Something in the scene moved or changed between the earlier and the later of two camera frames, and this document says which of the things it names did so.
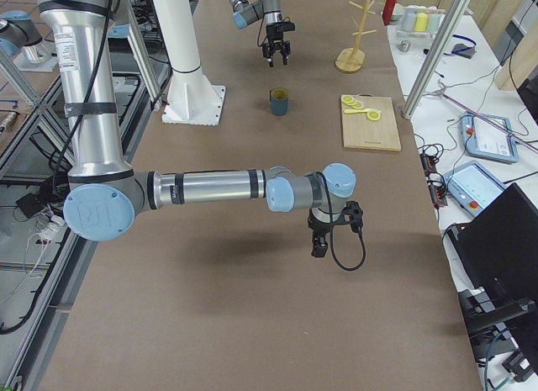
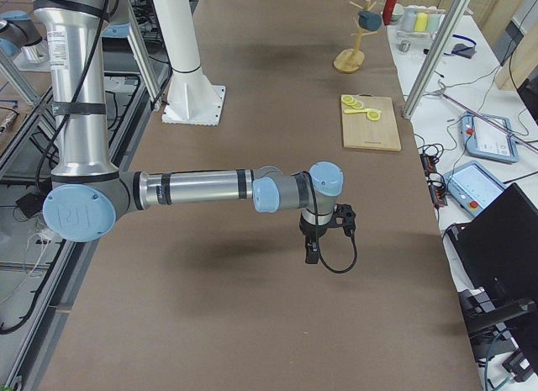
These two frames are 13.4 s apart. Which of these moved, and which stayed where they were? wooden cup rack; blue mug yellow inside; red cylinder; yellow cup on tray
Moved: blue mug yellow inside
Stayed: red cylinder; wooden cup rack; yellow cup on tray
